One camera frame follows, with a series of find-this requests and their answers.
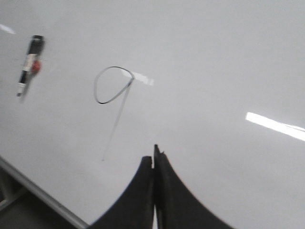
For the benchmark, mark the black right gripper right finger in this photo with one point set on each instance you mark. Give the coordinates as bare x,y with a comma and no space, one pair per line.
176,206

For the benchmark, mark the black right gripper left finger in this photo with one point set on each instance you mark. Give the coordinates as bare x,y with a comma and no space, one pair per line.
134,209

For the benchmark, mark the black and white whiteboard marker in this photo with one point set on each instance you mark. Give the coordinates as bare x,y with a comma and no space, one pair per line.
34,50

